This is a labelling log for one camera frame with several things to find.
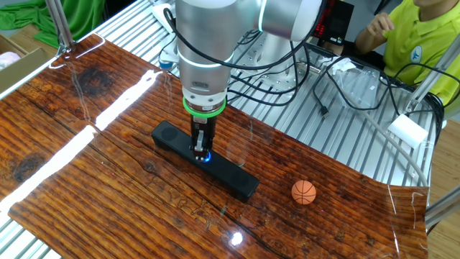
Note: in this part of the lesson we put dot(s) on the clear plastic bag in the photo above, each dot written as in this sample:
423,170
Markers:
359,86

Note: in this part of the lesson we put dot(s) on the person in yellow shirt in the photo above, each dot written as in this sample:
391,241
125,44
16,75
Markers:
420,43

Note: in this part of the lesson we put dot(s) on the wrist camera on silver bracket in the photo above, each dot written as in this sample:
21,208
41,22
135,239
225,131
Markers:
166,64

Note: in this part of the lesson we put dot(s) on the small orange basketball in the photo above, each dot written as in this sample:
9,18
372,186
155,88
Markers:
303,192

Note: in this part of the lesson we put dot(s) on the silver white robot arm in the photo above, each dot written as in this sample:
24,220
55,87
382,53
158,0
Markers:
205,36

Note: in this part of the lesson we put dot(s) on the aluminium frame post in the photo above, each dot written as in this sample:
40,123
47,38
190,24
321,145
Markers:
59,25
433,73
445,206

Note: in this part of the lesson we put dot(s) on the white power adapter box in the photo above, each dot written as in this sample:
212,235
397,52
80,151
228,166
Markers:
408,131

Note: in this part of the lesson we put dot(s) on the white power strip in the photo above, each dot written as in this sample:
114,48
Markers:
160,16

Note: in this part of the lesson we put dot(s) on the brown cardboard box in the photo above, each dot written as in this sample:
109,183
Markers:
25,68

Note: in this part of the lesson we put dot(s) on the pink soft item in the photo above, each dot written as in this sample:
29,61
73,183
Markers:
9,59

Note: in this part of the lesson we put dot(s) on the green cloth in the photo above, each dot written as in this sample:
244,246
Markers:
82,18

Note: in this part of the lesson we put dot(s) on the black speaker bar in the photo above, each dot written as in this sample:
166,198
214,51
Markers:
233,178

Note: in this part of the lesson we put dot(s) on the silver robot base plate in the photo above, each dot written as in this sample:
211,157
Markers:
287,84

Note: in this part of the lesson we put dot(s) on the glossy wood-print table mat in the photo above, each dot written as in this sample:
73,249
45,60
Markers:
143,216

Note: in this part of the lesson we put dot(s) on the black red LED display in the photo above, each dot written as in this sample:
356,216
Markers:
338,21

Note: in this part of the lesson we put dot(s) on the silver cylindrical connector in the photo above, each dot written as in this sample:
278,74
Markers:
313,68

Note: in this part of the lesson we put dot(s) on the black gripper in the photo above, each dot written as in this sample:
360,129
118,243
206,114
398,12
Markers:
204,123

